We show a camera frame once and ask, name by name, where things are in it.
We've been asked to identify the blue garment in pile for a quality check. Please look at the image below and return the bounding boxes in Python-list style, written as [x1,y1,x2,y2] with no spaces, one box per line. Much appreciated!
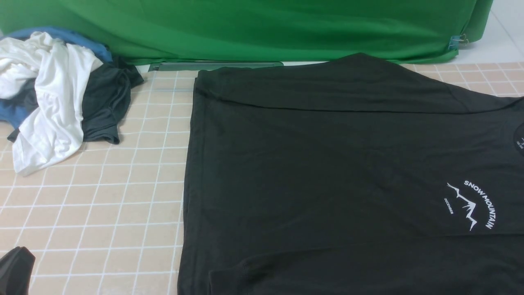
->
[1,27,113,128]

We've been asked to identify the dark gray long-sleeve shirt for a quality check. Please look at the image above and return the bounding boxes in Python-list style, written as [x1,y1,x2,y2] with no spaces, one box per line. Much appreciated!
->
[178,54,524,295]

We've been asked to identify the dark gray garment in pile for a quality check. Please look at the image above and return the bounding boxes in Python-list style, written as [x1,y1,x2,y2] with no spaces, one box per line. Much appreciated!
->
[0,56,144,144]

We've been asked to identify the beige grid-pattern table mat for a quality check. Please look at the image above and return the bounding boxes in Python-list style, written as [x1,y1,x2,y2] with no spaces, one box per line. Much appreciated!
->
[1,62,523,295]

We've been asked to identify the green backdrop cloth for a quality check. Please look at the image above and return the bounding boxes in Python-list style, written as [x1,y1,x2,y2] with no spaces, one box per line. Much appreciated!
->
[0,0,493,65]

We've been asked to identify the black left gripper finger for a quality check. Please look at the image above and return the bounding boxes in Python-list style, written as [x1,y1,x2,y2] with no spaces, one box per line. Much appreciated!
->
[0,247,36,295]

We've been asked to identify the white shirt in pile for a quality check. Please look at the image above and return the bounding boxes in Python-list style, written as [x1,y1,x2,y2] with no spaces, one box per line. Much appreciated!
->
[1,32,103,176]

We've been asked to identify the blue binder clip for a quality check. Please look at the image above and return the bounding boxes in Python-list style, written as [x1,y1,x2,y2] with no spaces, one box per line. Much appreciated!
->
[448,34,469,50]

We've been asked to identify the gray metal bar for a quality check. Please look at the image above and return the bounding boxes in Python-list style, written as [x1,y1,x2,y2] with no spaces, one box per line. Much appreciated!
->
[148,61,283,72]

